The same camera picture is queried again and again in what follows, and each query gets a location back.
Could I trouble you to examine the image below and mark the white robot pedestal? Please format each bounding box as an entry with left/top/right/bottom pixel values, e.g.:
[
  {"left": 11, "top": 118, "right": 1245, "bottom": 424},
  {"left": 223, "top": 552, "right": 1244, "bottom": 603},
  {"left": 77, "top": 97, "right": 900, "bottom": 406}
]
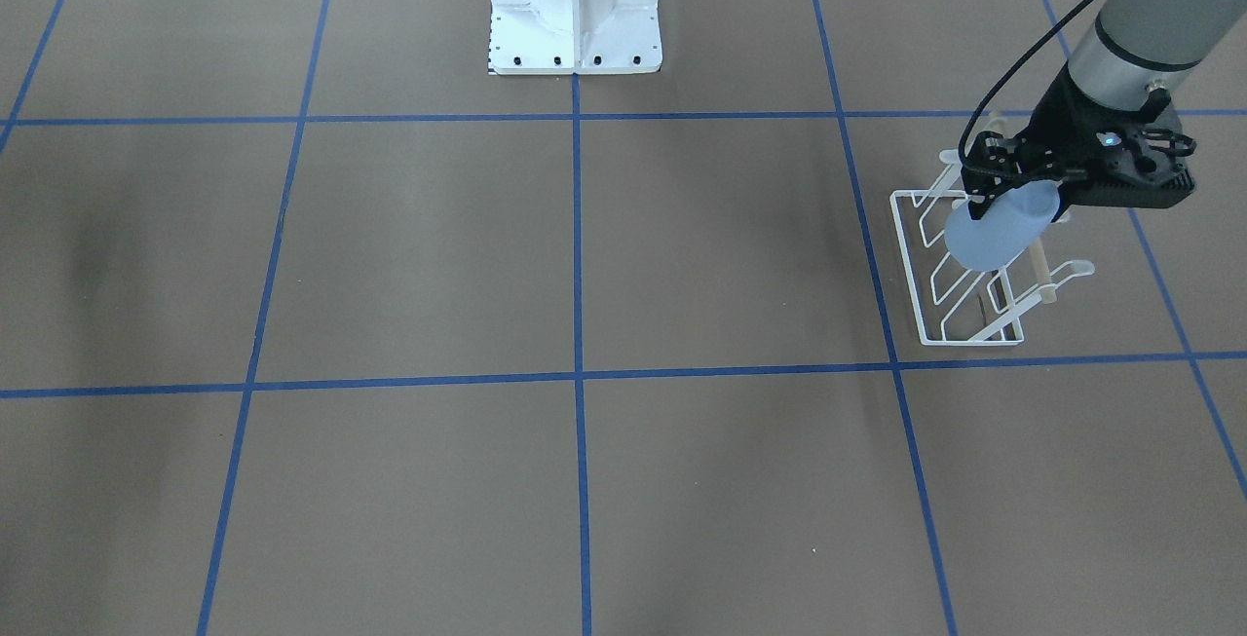
[{"left": 488, "top": 0, "right": 663, "bottom": 76}]

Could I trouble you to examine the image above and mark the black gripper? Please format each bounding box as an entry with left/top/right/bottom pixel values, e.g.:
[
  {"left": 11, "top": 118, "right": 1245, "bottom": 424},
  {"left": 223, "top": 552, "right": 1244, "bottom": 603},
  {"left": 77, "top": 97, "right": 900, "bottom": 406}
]
[{"left": 961, "top": 69, "right": 1196, "bottom": 219}]

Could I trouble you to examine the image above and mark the white wire cup holder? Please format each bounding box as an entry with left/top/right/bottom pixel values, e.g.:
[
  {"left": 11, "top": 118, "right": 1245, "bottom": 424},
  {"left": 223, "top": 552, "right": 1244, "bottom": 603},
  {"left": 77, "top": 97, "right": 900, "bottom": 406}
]
[{"left": 888, "top": 148, "right": 1096, "bottom": 347}]

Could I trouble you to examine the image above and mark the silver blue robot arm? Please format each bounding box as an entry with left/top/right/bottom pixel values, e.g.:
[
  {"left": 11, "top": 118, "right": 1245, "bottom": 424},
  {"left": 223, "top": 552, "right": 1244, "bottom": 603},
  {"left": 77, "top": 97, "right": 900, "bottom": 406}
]
[{"left": 959, "top": 0, "right": 1245, "bottom": 219}]

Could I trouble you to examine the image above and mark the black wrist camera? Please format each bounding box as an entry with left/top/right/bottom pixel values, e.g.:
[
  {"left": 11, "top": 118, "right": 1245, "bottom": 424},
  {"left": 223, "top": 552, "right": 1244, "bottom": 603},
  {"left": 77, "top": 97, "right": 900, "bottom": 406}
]
[{"left": 1119, "top": 127, "right": 1197, "bottom": 186}]

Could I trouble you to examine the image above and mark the light blue plastic cup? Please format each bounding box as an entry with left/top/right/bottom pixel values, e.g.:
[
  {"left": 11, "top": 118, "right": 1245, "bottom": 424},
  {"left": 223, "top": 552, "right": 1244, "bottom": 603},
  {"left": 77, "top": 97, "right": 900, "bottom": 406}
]
[{"left": 944, "top": 180, "right": 1060, "bottom": 272}]

